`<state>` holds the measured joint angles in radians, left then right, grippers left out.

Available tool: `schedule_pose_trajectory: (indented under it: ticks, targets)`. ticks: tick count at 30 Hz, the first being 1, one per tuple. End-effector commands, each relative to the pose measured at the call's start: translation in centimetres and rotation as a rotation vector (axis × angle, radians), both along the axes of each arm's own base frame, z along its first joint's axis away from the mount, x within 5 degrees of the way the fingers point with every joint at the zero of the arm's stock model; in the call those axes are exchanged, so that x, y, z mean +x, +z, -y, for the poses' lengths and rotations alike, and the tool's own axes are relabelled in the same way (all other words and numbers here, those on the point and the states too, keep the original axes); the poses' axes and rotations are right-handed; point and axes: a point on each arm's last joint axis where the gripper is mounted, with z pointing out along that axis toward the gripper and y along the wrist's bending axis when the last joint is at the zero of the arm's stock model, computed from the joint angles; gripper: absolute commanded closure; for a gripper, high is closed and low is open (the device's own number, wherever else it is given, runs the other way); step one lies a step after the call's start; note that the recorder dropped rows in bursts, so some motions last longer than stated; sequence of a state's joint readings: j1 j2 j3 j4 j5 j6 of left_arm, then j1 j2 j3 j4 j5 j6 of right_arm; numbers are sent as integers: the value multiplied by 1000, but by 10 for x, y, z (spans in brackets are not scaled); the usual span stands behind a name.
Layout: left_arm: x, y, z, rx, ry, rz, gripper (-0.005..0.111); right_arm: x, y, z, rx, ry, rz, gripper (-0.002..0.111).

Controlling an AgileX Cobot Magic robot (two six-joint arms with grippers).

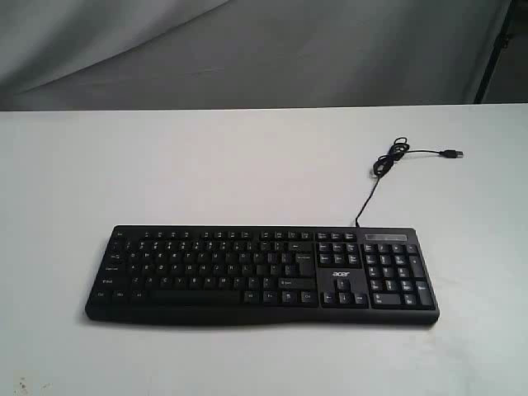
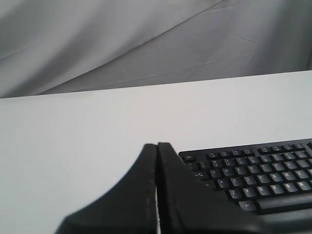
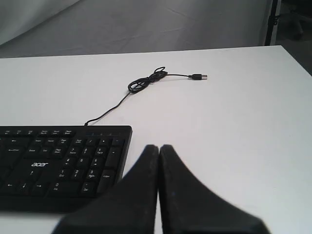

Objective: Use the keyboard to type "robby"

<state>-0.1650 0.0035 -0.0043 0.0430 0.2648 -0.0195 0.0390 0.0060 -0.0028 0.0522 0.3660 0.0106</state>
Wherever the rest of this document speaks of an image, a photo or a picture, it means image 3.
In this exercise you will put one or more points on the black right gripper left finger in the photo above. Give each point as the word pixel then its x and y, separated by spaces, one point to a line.
pixel 129 207

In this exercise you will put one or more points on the black acer keyboard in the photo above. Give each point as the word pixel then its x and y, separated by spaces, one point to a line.
pixel 59 169

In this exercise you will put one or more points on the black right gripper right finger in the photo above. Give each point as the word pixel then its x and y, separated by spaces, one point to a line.
pixel 189 207

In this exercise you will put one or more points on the white backdrop cloth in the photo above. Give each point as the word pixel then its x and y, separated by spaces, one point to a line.
pixel 131 26

